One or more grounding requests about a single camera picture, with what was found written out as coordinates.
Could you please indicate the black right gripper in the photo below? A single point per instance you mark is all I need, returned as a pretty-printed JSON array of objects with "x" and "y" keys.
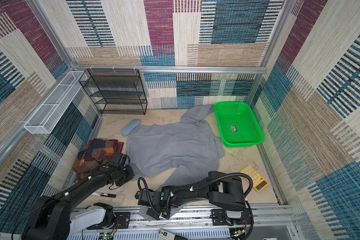
[{"x": 152, "y": 214}]

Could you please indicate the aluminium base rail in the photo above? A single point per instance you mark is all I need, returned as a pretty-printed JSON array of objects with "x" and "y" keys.
[{"x": 203, "y": 222}]

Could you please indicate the white wire mesh basket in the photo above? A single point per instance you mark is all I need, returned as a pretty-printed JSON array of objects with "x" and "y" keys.
[{"x": 46, "y": 117}]

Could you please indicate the yellow calculator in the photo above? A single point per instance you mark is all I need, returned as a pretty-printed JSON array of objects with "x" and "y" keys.
[{"x": 259, "y": 182}]

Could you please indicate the maroon folded shirt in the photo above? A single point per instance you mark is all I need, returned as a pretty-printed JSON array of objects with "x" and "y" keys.
[{"x": 120, "y": 147}]

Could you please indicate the blue fabric glasses case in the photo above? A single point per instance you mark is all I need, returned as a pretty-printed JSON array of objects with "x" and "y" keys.
[{"x": 130, "y": 127}]

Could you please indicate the black marker pen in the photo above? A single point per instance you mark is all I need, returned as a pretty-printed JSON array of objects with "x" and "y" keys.
[{"x": 104, "y": 195}]

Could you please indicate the grey long sleeve shirt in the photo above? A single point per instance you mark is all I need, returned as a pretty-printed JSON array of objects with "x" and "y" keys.
[{"x": 189, "y": 146}]

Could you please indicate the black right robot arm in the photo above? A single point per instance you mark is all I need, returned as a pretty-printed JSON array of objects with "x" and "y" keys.
[{"x": 226, "y": 191}]

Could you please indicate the black wire mesh shelf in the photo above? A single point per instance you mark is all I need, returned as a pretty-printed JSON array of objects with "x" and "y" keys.
[{"x": 115, "y": 91}]

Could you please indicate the green plastic basket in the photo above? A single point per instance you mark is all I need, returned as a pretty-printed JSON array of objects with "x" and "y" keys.
[{"x": 238, "y": 125}]

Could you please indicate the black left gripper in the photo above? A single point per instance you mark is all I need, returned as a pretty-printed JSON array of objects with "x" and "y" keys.
[{"x": 131, "y": 174}]

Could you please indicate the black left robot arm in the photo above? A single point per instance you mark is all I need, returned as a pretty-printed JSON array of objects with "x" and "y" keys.
[{"x": 49, "y": 218}]

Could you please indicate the multicolour patchwork folded shirt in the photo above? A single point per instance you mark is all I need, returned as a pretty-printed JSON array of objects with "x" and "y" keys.
[{"x": 93, "y": 156}]

